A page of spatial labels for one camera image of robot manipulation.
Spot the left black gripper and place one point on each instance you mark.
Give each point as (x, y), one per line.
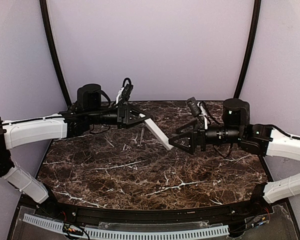
(122, 116)

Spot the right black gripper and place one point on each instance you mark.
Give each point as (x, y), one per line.
(198, 137)

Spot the white remote control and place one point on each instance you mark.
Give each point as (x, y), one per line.
(158, 133)

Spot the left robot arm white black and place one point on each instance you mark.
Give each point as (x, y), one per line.
(85, 112)

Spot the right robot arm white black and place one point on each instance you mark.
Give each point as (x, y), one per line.
(257, 139)

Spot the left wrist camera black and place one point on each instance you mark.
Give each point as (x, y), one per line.
(125, 92)

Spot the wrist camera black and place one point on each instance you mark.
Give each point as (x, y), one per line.
(125, 92)
(198, 111)

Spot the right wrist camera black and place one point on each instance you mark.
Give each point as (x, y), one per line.
(198, 111)

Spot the right black frame post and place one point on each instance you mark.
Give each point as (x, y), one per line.
(249, 48)

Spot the black frame post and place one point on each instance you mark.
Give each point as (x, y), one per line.
(249, 48)
(53, 51)

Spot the right circuit board with wires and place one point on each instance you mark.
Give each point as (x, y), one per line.
(257, 221)

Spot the black front rail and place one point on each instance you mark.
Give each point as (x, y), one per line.
(230, 213)

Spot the centre white slotted cable duct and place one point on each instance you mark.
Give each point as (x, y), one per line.
(196, 234)

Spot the white slotted cable duct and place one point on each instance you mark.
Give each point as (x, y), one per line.
(44, 223)
(196, 234)

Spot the small circuit board with wires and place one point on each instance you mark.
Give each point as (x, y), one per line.
(71, 230)

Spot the left white slotted cable duct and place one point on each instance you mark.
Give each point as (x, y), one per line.
(44, 223)

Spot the left black frame post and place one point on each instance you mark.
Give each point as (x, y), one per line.
(53, 51)

